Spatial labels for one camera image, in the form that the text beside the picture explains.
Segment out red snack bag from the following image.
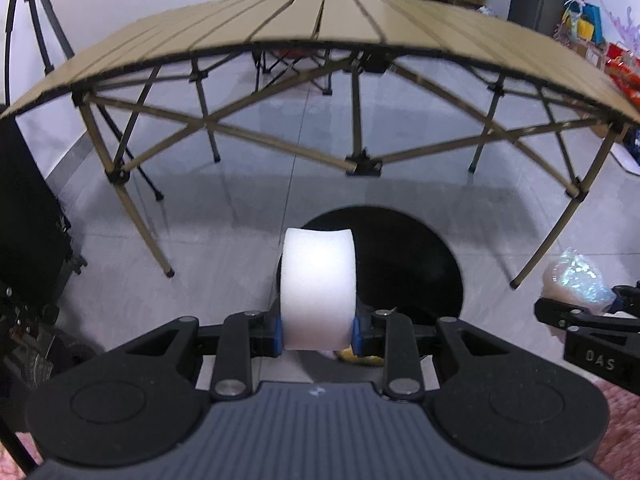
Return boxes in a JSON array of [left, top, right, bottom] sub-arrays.
[[603, 43, 640, 74]]

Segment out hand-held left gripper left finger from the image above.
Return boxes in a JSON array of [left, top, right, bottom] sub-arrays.
[[120, 311, 285, 402]]

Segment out purple coral decoration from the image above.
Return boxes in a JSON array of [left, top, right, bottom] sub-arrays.
[[605, 2, 640, 56]]

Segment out pink fluffy rug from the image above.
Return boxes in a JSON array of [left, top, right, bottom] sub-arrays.
[[590, 375, 640, 480]]

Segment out cardboard boxes by door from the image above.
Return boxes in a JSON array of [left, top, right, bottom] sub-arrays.
[[447, 0, 496, 16]]

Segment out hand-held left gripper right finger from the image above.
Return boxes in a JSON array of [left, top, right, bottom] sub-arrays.
[[351, 311, 523, 402]]

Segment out blue gift bag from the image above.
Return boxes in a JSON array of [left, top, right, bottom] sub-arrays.
[[562, 0, 606, 44]]

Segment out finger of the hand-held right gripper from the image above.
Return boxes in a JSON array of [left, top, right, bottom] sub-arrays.
[[534, 298, 640, 333], [612, 285, 640, 317]]

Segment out black wheeled cart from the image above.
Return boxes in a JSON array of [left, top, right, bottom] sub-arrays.
[[0, 280, 101, 401]]

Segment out black trash bin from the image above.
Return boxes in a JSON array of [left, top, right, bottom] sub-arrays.
[[287, 204, 464, 368]]

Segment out tan folding table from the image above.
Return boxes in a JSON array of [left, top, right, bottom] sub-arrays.
[[0, 0, 640, 291]]

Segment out black suitcase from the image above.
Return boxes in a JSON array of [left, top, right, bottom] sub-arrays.
[[0, 117, 89, 311]]

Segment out white foam wedge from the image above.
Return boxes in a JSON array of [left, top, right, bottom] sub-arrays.
[[279, 227, 360, 352]]

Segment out white bathroom scale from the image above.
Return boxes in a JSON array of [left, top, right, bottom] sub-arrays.
[[612, 142, 640, 176]]

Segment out black tripod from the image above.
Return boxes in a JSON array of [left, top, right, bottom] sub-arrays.
[[5, 0, 166, 202]]

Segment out clear plastic bag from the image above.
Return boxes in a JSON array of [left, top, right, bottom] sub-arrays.
[[542, 247, 619, 336]]

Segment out yellow plush toy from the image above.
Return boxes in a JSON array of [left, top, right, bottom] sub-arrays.
[[335, 347, 384, 366]]

